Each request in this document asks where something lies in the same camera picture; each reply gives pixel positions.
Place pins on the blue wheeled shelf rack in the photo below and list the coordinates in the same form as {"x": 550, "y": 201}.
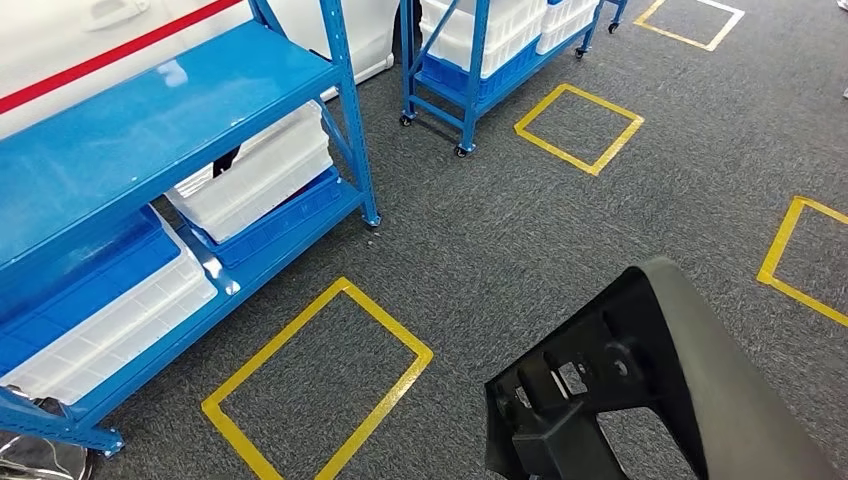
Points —
{"x": 616, "y": 10}
{"x": 476, "y": 66}

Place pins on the black plastic licence plate frame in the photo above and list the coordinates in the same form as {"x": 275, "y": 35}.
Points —
{"x": 729, "y": 411}

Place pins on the blue steel shelf rack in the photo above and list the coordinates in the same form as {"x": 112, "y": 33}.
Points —
{"x": 132, "y": 126}

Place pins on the red barrier belt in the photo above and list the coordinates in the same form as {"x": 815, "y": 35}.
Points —
{"x": 99, "y": 60}

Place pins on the white car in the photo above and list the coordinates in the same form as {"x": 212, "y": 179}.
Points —
{"x": 40, "y": 46}

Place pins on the stanchion with chrome base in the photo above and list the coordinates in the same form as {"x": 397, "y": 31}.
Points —
{"x": 40, "y": 457}

